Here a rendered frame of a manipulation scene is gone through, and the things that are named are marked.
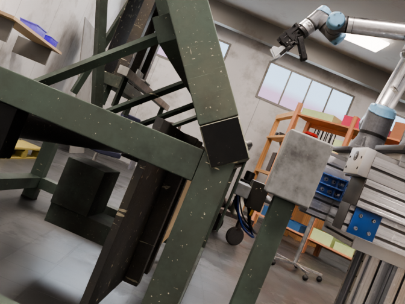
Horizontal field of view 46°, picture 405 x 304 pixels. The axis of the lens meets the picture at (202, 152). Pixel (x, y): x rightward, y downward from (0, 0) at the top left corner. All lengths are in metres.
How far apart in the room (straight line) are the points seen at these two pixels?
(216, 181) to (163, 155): 0.16
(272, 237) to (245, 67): 9.49
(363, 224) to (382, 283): 0.36
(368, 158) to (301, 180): 0.35
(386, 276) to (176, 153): 0.97
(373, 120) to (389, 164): 0.56
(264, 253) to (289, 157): 0.26
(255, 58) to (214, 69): 9.48
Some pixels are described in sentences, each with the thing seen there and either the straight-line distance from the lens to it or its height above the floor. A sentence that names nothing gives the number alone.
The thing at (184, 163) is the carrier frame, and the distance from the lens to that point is 1.26.
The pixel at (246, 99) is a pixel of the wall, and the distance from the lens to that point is 10.60.
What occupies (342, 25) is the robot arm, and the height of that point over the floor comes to 1.53.
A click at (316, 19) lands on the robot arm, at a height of 1.57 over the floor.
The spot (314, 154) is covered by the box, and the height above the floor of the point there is 0.89.
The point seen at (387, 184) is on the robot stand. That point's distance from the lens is 1.58.
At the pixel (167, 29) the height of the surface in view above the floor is 1.06.
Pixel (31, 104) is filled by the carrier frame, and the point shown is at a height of 0.72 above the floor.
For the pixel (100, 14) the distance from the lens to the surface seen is 2.44.
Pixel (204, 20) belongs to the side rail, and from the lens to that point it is 1.32.
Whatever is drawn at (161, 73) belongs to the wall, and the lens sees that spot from 10.61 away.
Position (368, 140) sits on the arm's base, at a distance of 2.09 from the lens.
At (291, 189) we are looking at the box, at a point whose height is 0.78.
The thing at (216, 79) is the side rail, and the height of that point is 0.97.
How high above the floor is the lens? 0.77
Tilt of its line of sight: level
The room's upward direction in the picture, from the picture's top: 22 degrees clockwise
